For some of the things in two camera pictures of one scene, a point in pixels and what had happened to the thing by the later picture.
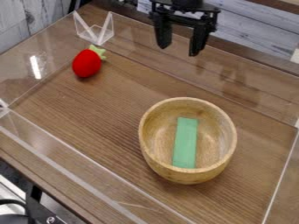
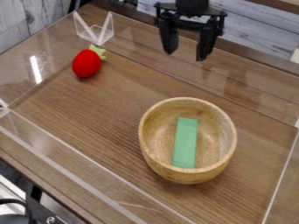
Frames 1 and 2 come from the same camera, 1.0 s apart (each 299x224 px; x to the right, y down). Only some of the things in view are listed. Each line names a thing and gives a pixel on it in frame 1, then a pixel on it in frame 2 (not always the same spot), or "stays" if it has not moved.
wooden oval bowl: (187, 139) stays
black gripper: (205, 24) to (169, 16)
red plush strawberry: (87, 61) stays
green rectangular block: (185, 143) stays
